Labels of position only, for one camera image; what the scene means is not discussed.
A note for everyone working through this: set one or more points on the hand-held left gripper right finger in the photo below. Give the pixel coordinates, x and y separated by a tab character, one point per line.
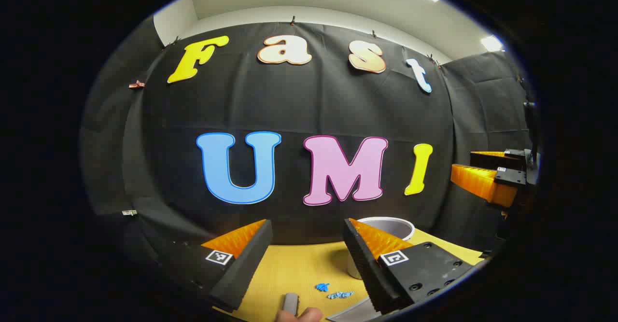
367	269

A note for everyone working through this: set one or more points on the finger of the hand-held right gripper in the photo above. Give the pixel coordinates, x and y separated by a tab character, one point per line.
483	184
487	160

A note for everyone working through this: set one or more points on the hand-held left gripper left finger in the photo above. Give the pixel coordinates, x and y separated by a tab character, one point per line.
246	269

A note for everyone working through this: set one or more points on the light blue paper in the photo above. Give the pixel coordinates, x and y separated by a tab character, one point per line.
340	294

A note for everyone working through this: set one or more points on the grey dustpan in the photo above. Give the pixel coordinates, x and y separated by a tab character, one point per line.
355	314

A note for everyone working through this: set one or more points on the dark blue paper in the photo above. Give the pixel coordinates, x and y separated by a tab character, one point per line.
322	287

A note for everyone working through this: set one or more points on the white ribbed garbage bin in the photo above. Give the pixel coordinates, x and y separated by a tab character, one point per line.
400	225

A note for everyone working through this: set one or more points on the small grey broom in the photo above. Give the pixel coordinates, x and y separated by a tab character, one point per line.
290	302

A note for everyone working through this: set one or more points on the wooden desktop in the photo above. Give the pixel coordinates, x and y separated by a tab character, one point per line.
299	264

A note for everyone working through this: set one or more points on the ceiling light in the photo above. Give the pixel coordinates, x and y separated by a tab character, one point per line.
491	43

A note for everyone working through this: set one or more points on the black backdrop cloth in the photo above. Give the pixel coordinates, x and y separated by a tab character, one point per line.
289	100

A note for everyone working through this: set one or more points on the red clip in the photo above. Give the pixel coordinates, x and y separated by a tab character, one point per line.
136	85

